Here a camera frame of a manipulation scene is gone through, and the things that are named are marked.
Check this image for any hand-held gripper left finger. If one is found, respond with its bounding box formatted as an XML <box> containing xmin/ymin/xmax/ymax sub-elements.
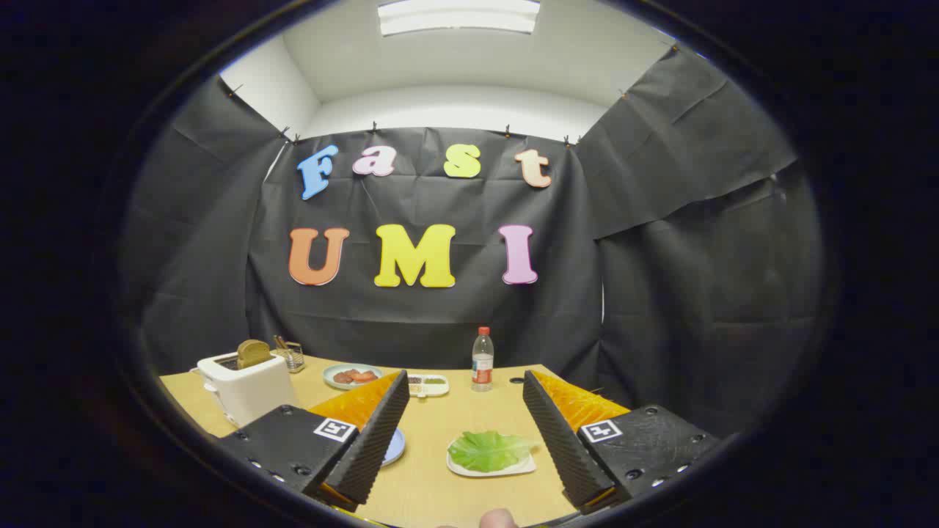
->
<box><xmin>217</xmin><ymin>370</ymin><xmax>411</xmax><ymax>513</ymax></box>

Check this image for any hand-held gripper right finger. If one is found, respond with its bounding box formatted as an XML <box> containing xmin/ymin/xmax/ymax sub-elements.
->
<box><xmin>522</xmin><ymin>370</ymin><xmax>721</xmax><ymax>514</ymax></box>

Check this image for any green lettuce leaf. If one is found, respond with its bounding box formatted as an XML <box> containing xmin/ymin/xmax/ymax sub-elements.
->
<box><xmin>448</xmin><ymin>430</ymin><xmax>540</xmax><ymax>473</ymax></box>

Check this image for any brown bread slice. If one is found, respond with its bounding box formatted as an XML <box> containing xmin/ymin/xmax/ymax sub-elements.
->
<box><xmin>236</xmin><ymin>339</ymin><xmax>273</xmax><ymax>370</ymax></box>

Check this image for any light blue plate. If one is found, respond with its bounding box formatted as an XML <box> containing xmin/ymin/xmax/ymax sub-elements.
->
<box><xmin>380</xmin><ymin>428</ymin><xmax>406</xmax><ymax>468</ymax></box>

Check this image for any pale green plate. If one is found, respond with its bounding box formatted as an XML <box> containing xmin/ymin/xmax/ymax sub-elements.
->
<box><xmin>323</xmin><ymin>363</ymin><xmax>384</xmax><ymax>391</ymax></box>

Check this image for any white divided seasoning tray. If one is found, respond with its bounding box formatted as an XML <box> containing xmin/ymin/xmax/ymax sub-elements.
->
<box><xmin>407</xmin><ymin>374</ymin><xmax>450</xmax><ymax>398</ymax></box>

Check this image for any small white square plate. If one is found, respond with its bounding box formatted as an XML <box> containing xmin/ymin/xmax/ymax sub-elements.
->
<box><xmin>446</xmin><ymin>434</ymin><xmax>537</xmax><ymax>478</ymax></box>

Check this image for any clear plastic water bottle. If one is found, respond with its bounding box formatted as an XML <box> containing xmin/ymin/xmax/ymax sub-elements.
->
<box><xmin>472</xmin><ymin>326</ymin><xmax>494</xmax><ymax>392</ymax></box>

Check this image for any white toaster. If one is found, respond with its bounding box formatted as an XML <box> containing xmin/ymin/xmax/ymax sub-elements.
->
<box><xmin>192</xmin><ymin>351</ymin><xmax>300</xmax><ymax>428</ymax></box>

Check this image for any ceiling light panel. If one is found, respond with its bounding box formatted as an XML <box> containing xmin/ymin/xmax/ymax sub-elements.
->
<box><xmin>378</xmin><ymin>0</ymin><xmax>541</xmax><ymax>36</ymax></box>

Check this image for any wire utensil holder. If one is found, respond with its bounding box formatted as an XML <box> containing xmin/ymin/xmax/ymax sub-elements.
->
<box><xmin>273</xmin><ymin>335</ymin><xmax>306</xmax><ymax>374</ymax></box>

